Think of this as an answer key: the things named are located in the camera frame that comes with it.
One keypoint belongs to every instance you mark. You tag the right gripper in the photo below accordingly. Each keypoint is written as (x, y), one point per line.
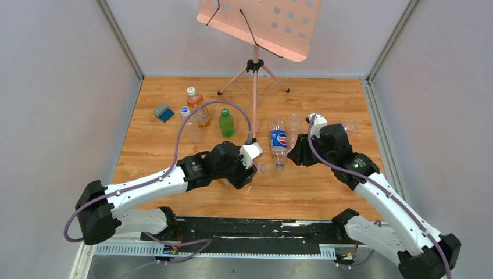
(299, 154)

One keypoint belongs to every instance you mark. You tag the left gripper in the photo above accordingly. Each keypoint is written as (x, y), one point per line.
(243, 175)

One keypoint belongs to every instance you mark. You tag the pepsi bottle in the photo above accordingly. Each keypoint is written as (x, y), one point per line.
(278, 143)
(349, 126)

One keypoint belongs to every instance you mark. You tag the orange tea bottle crushed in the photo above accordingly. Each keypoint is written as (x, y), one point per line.
(258, 169)

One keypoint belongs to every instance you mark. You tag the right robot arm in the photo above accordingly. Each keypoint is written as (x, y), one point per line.
(417, 248)

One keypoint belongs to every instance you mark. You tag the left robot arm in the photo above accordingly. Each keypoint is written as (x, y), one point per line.
(106, 210)

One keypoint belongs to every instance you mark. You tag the green plastic bottle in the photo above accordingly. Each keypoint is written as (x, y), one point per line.
(226, 123)

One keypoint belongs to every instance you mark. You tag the clear unlabelled plastic bottle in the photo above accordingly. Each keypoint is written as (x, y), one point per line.
(294, 127)

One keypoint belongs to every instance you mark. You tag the clear bottle blue cap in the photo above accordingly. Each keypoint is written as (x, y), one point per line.
(191, 125)

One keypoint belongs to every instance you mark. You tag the orange tea bottle standing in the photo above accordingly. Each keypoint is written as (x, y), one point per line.
(194, 100)

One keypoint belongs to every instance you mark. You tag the blue grey block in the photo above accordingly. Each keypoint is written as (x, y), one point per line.
(163, 112)

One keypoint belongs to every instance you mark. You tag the pink music stand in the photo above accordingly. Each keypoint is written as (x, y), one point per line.
(282, 28)

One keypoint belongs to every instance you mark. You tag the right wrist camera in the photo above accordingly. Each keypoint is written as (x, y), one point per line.
(317, 121)

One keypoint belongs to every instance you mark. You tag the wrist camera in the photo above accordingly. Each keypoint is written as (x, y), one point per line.
(317, 121)
(250, 153)

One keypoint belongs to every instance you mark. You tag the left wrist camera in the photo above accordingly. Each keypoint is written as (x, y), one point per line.
(250, 153)

